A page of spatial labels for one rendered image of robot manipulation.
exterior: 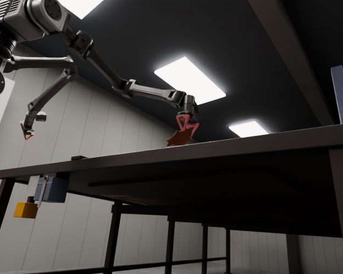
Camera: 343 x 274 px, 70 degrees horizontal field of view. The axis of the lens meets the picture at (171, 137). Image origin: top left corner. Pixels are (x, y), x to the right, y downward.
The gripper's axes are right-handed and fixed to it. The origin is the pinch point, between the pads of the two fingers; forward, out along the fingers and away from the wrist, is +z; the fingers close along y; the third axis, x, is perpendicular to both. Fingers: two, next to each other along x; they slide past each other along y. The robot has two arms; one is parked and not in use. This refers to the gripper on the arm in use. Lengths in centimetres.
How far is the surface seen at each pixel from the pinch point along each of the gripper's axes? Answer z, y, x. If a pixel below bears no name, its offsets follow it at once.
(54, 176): 24, -21, 66
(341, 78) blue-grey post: -119, 173, -78
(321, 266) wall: 82, 569, -16
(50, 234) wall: 64, 128, 287
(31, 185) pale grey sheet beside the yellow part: 28, -20, 88
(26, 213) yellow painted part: 43, -20, 84
